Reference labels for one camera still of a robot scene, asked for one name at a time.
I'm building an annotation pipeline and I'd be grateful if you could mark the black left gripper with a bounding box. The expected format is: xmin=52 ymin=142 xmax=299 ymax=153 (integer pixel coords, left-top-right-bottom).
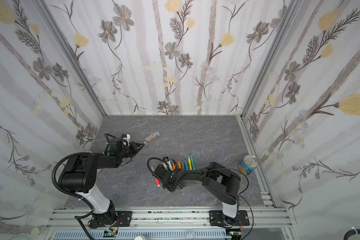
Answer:
xmin=118 ymin=141 xmax=144 ymax=159

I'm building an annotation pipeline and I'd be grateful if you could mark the pink marker pen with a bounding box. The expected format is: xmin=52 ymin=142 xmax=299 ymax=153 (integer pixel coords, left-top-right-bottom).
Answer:
xmin=151 ymin=167 xmax=161 ymax=187

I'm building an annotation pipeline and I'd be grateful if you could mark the green marker pen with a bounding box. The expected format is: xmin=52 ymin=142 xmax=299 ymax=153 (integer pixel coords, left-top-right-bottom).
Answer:
xmin=190 ymin=154 xmax=196 ymax=170

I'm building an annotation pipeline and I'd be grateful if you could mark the yellow marker pen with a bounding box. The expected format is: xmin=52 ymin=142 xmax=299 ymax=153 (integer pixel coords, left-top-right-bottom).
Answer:
xmin=188 ymin=156 xmax=193 ymax=170

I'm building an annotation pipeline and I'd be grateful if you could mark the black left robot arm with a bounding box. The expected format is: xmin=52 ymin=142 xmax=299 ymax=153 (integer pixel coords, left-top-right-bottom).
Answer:
xmin=51 ymin=134 xmax=145 ymax=228

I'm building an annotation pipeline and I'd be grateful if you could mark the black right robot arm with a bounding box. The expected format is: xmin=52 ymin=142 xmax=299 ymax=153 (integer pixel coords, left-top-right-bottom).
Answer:
xmin=148 ymin=162 xmax=241 ymax=228

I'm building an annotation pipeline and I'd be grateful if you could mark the blue soup can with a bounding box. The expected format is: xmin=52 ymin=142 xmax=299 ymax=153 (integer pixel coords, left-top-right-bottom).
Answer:
xmin=238 ymin=155 xmax=259 ymax=175

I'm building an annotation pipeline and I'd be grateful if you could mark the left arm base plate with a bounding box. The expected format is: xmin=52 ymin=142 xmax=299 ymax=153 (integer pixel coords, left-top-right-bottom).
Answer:
xmin=88 ymin=211 xmax=133 ymax=229

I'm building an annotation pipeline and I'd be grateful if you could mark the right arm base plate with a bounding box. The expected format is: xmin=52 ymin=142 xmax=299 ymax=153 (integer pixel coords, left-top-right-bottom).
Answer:
xmin=209 ymin=210 xmax=250 ymax=228

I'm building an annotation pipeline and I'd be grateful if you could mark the black corrugated cable conduit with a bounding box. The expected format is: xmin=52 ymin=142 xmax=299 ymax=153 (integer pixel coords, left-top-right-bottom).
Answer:
xmin=50 ymin=152 xmax=94 ymax=200

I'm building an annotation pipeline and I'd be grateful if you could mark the aluminium frame rail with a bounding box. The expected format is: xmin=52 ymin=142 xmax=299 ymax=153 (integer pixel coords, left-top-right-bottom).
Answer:
xmin=46 ymin=206 xmax=293 ymax=230

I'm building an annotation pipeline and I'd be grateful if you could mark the white vented cable duct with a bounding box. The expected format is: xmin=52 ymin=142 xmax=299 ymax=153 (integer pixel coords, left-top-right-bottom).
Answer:
xmin=52 ymin=229 xmax=233 ymax=240

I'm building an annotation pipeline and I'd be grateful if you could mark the black cable loop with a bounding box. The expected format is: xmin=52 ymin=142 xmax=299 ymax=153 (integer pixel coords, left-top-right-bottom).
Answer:
xmin=343 ymin=228 xmax=360 ymax=240

